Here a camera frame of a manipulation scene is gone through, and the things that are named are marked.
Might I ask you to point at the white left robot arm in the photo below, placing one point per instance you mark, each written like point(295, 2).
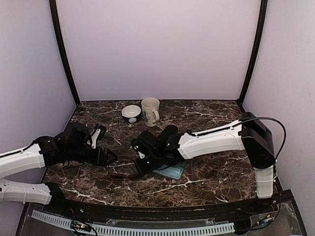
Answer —
point(33, 156)

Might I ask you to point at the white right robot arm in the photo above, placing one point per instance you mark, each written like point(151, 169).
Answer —
point(248, 133)

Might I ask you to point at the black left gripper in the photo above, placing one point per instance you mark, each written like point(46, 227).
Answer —
point(102, 161)

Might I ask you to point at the black left corner post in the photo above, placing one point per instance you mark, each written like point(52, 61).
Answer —
point(62, 51)

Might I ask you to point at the white slotted cable duct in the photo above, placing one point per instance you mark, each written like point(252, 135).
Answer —
point(135, 228)

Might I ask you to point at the black glasses case beige lining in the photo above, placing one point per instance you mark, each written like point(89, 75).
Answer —
point(167, 132)

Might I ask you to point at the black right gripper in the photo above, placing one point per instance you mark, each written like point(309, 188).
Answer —
point(141, 168)

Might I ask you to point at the white teal ceramic bowl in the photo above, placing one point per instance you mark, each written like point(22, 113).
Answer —
point(131, 113)

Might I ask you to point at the brown tinted sunglasses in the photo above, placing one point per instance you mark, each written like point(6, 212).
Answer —
point(116, 175)

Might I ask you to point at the cream ceramic mug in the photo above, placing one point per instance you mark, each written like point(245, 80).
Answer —
point(150, 110)

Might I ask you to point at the black right corner post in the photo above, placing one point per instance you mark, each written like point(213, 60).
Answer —
point(254, 53)

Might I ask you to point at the blue grey glasses case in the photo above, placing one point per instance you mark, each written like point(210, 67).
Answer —
point(173, 172)

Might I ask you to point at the black corner post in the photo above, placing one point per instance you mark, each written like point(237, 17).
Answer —
point(254, 53)
point(62, 51)

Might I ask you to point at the black front rail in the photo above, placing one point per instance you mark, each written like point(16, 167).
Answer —
point(225, 211)

